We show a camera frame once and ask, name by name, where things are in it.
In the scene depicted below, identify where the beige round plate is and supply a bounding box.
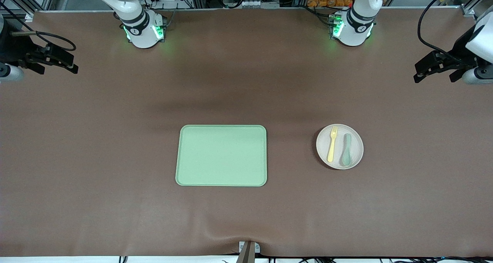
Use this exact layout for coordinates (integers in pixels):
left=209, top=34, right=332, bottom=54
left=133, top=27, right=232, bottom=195
left=316, top=124, right=364, bottom=170

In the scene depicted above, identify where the sage green plastic spoon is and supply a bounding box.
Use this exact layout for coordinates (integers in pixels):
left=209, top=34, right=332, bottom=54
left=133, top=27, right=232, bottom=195
left=342, top=133, right=352, bottom=167

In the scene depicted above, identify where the yellow plastic fork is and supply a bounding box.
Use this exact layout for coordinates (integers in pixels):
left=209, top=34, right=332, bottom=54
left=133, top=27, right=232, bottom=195
left=327, top=126, right=338, bottom=163

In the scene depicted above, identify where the brown table mat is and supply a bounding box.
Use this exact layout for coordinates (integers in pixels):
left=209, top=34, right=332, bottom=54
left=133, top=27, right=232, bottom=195
left=0, top=7, right=493, bottom=258

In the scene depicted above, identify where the light green rectangular tray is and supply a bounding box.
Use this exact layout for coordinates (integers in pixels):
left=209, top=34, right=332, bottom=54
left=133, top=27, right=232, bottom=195
left=175, top=125, right=267, bottom=187

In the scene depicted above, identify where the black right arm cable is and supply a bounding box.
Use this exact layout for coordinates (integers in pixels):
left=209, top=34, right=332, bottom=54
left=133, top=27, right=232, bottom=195
left=11, top=30, right=77, bottom=52

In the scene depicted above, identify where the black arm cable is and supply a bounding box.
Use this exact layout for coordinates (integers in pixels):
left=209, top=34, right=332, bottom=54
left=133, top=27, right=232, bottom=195
left=11, top=30, right=77, bottom=52
left=418, top=0, right=468, bottom=61

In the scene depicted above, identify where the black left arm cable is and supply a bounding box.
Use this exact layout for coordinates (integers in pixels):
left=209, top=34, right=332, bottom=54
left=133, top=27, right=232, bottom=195
left=418, top=0, right=468, bottom=61

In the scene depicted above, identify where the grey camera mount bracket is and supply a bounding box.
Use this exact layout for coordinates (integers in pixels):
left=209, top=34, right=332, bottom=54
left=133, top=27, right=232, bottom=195
left=238, top=241, right=261, bottom=263

